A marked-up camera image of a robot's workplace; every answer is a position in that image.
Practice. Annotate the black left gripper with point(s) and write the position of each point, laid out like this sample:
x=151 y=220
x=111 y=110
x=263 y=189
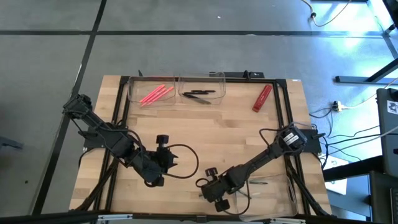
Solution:
x=154 y=163

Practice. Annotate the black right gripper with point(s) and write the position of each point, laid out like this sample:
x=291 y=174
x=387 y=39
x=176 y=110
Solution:
x=219 y=185

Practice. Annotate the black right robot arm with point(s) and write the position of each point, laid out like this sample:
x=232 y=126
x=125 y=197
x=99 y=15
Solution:
x=264 y=154

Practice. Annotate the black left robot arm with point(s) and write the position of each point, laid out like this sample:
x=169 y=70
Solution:
x=102 y=130

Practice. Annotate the clear plastic bin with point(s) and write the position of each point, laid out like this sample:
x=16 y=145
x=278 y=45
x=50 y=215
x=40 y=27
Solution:
x=273 y=205
x=202 y=81
x=152 y=81

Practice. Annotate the white paper sheet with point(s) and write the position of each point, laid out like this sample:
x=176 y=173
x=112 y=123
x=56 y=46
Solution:
x=339 y=186

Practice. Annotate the black metal floor beam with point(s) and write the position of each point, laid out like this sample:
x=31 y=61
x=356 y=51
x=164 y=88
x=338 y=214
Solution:
x=351 y=169
x=357 y=79

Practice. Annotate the white power strip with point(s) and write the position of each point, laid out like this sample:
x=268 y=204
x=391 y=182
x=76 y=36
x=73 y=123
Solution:
x=336 y=106

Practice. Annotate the grey floor foot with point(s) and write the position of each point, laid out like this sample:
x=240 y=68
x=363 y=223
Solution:
x=9 y=143

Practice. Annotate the dark grey box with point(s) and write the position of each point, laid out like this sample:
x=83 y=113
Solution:
x=384 y=202

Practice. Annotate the grey cabinet with sticker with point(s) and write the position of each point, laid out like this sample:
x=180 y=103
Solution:
x=388 y=140

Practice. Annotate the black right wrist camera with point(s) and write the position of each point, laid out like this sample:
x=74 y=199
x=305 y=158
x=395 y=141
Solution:
x=222 y=205

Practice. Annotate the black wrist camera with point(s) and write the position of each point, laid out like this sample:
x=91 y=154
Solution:
x=155 y=182
x=222 y=205

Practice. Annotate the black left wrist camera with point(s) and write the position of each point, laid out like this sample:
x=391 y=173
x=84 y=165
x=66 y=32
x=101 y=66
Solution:
x=155 y=182

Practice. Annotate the black metal table frame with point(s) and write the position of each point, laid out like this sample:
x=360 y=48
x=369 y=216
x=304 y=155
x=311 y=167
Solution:
x=124 y=79

